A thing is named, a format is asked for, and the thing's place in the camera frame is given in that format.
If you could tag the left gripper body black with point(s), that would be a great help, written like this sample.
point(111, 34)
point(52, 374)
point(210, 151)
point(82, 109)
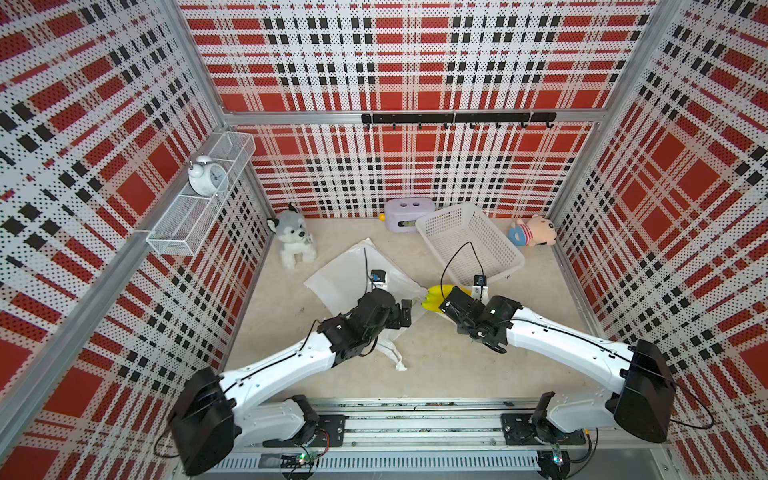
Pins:
point(393, 320)

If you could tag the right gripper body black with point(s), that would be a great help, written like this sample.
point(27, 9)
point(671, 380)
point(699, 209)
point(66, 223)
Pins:
point(469, 330)

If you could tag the yellow banana bunch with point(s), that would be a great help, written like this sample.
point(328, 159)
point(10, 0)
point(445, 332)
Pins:
point(437, 294)

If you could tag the white plastic bag lemon print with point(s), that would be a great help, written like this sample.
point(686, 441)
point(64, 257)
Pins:
point(340, 283)

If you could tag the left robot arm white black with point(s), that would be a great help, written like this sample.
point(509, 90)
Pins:
point(216, 413)

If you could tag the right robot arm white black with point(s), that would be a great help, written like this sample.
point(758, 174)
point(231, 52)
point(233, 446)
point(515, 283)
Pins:
point(635, 390)

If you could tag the white plastic basket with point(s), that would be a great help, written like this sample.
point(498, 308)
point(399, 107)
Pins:
point(467, 243)

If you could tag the purple plastic stool toy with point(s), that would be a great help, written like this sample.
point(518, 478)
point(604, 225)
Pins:
point(402, 214)

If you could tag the pink pig plush toy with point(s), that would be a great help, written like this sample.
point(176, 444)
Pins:
point(534, 231)

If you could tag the grey husky plush toy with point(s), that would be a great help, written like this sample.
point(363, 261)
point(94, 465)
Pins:
point(291, 231)

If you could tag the white alarm clock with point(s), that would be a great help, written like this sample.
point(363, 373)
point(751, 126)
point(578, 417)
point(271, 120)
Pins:
point(206, 177)

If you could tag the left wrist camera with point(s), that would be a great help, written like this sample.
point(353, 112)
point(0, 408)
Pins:
point(378, 279)

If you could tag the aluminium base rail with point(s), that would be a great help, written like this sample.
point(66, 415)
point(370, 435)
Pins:
point(417, 438)

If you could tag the black wall hook rail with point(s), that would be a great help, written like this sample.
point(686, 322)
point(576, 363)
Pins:
point(522, 118)

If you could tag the white wire mesh shelf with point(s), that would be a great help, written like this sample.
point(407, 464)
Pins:
point(187, 222)

